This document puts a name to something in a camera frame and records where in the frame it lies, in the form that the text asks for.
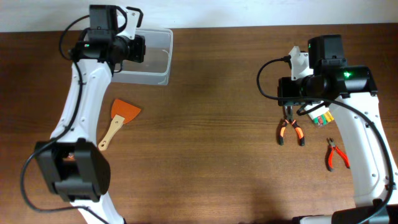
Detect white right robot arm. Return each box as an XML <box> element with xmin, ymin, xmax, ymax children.
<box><xmin>278</xmin><ymin>35</ymin><xmax>397</xmax><ymax>223</ymax></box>

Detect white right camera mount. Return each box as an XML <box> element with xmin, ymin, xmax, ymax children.
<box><xmin>289</xmin><ymin>46</ymin><xmax>313</xmax><ymax>81</ymax></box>

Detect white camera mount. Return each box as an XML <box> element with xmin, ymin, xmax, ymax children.
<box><xmin>289</xmin><ymin>46</ymin><xmax>313</xmax><ymax>81</ymax></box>
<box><xmin>117</xmin><ymin>6</ymin><xmax>144</xmax><ymax>40</ymax></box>

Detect orange scraper wooden handle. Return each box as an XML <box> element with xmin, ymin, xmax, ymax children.
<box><xmin>98</xmin><ymin>99</ymin><xmax>141</xmax><ymax>151</ymax></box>

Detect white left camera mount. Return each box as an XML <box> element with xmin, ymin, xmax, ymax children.
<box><xmin>117</xmin><ymin>6</ymin><xmax>144</xmax><ymax>40</ymax></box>

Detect clear case coloured screwdrivers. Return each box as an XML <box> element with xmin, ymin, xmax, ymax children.
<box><xmin>308</xmin><ymin>106</ymin><xmax>335</xmax><ymax>127</ymax></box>

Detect red handled side cutters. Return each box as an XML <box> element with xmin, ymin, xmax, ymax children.
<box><xmin>325</xmin><ymin>138</ymin><xmax>351</xmax><ymax>172</ymax></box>

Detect orange black needle-nose pliers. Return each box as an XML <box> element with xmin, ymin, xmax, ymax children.
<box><xmin>277</xmin><ymin>105</ymin><xmax>306</xmax><ymax>147</ymax></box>

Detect clear plastic container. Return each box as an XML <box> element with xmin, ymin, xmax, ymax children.
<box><xmin>111</xmin><ymin>29</ymin><xmax>174</xmax><ymax>85</ymax></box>

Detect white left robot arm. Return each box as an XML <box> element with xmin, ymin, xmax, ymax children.
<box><xmin>29</xmin><ymin>5</ymin><xmax>146</xmax><ymax>223</ymax></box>

